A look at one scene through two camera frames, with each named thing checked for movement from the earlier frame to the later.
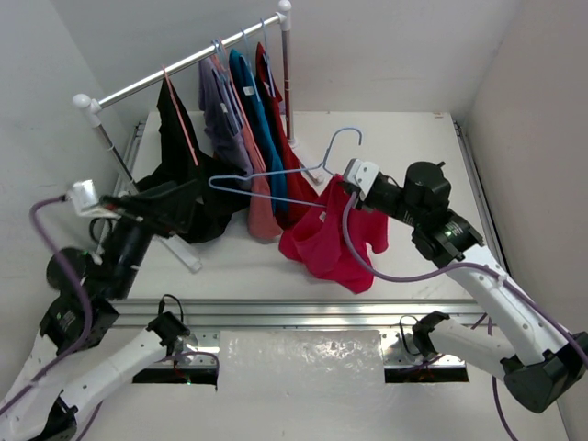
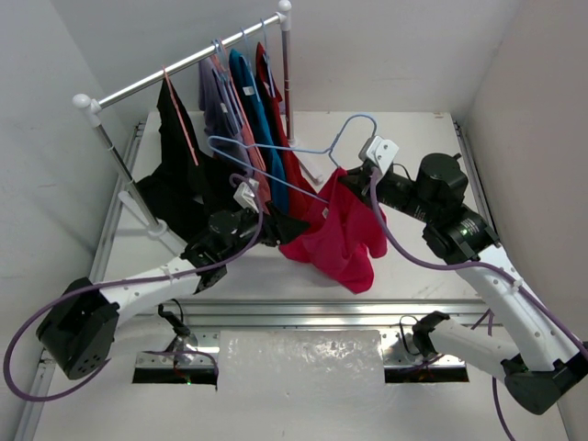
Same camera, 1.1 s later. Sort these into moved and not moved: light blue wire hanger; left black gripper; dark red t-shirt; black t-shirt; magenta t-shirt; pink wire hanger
Moved: light blue wire hanger; left black gripper
Not moved: magenta t-shirt; pink wire hanger; black t-shirt; dark red t-shirt
